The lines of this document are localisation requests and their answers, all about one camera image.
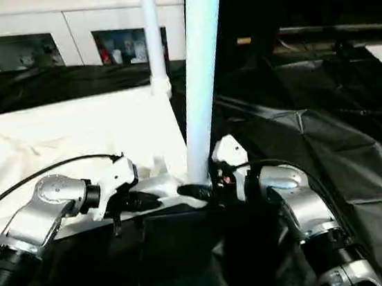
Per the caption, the white glass-door cabinet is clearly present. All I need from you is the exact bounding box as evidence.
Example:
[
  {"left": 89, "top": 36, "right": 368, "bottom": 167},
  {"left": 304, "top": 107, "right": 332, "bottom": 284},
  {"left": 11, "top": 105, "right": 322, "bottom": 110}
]
[{"left": 0, "top": 0, "right": 192, "bottom": 83}]

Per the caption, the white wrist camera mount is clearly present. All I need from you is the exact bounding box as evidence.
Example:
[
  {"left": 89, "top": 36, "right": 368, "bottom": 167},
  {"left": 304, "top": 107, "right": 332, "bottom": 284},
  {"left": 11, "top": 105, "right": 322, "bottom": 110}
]
[
  {"left": 87, "top": 152, "right": 144, "bottom": 222},
  {"left": 208, "top": 132, "right": 255, "bottom": 205}
]

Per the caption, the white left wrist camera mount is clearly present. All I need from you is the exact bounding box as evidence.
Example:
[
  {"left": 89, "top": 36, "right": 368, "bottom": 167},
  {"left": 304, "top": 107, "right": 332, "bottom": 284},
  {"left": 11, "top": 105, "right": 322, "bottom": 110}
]
[{"left": 87, "top": 152, "right": 144, "bottom": 222}]

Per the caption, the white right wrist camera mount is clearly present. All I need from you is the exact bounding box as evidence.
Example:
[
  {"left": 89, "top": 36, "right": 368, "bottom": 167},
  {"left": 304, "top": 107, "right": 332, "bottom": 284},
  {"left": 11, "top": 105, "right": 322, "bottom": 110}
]
[{"left": 208, "top": 132, "right": 255, "bottom": 205}]

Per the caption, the white plastic table top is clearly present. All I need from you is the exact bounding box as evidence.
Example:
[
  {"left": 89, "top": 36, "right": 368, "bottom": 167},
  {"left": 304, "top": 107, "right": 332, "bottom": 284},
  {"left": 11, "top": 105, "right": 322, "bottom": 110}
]
[{"left": 0, "top": 78, "right": 219, "bottom": 247}]

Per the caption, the black work mat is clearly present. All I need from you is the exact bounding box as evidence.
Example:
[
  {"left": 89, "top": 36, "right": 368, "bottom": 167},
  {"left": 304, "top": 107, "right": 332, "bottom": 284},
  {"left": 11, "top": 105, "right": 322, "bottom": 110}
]
[{"left": 0, "top": 21, "right": 382, "bottom": 286}]

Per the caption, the white plastic table leg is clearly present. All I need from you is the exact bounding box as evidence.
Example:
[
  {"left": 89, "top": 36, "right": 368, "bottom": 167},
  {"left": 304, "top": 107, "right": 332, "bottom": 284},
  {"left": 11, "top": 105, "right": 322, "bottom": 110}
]
[
  {"left": 138, "top": 0, "right": 172, "bottom": 98},
  {"left": 165, "top": 0, "right": 248, "bottom": 189}
]

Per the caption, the long black bar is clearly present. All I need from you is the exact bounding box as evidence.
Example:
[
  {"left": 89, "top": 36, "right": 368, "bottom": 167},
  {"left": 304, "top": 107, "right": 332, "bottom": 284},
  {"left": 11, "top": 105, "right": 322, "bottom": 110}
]
[{"left": 278, "top": 16, "right": 382, "bottom": 44}]

